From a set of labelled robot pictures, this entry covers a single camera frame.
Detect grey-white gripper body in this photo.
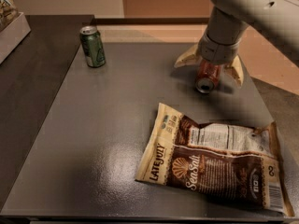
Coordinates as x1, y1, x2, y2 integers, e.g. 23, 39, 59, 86
196, 32, 240, 65

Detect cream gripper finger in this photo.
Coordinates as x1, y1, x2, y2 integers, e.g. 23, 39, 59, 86
224, 55, 244, 87
174, 44, 202, 68

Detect red coke can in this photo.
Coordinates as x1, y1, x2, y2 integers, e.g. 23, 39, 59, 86
195, 60, 221, 94

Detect grey-white robot arm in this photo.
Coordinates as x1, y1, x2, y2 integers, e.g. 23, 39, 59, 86
175, 0, 299, 86

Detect green soda can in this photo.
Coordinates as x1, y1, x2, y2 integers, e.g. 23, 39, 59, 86
79, 25, 106, 68

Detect brown Late July chip bag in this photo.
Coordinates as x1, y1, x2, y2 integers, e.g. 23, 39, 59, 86
135, 104, 294, 217

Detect dark side counter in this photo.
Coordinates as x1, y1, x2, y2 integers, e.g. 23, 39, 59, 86
0, 15, 93, 210

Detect white box at left edge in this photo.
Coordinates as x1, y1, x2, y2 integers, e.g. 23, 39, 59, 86
0, 0, 31, 63

